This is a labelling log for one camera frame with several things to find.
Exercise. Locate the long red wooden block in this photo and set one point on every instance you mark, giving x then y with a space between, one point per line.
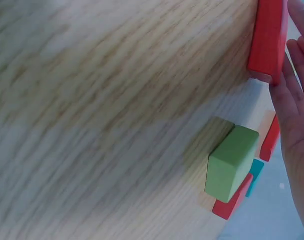
268 37

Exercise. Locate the flat red wooden block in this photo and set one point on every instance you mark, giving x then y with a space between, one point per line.
229 205

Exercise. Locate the teal wooden block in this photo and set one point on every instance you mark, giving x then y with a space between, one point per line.
255 177

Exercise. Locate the small red wooden block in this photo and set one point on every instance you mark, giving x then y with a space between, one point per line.
270 142

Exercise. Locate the person's right fingers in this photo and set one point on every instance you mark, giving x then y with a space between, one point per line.
298 75

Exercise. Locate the green wooden block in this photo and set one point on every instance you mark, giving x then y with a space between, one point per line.
230 165

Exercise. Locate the person's right hand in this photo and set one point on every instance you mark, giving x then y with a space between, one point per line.
295 140

